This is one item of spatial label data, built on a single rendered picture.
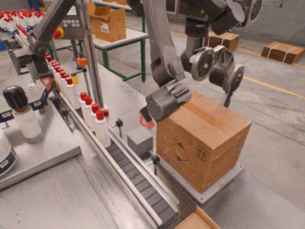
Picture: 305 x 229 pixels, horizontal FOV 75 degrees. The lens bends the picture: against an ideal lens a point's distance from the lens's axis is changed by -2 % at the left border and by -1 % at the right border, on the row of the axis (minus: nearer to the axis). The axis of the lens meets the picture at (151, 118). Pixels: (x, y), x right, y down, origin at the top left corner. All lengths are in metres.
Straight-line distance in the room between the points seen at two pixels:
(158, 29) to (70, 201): 0.74
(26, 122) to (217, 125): 0.86
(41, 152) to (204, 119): 0.78
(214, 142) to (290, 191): 1.61
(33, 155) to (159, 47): 0.81
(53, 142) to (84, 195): 0.35
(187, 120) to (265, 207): 0.48
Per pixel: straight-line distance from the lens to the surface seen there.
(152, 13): 0.62
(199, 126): 0.78
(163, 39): 0.59
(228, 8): 0.86
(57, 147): 1.12
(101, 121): 0.93
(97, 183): 0.97
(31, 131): 1.15
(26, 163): 1.11
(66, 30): 1.21
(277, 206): 1.02
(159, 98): 0.51
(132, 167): 0.94
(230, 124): 0.82
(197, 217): 0.88
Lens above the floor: 1.61
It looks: 38 degrees down
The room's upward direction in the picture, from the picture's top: straight up
